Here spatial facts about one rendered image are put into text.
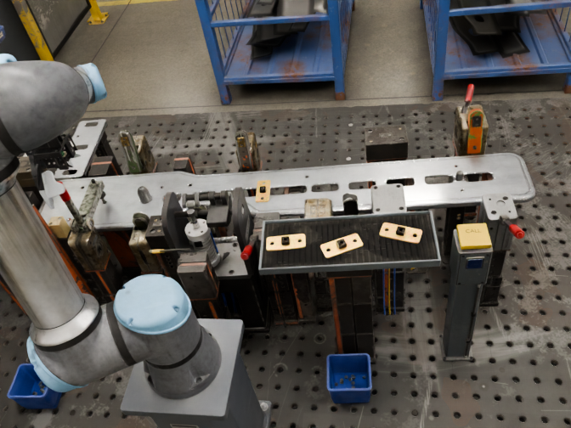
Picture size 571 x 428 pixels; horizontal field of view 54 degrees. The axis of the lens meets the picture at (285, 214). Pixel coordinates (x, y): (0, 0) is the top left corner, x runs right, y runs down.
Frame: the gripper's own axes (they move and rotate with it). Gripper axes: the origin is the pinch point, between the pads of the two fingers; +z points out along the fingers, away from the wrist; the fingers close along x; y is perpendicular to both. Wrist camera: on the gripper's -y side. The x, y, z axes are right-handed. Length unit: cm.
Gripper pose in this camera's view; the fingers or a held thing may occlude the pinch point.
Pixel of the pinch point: (60, 188)
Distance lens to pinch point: 148.8
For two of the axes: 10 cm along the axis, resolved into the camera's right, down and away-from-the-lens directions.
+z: 1.4, 6.8, 7.2
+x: 0.4, -7.3, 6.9
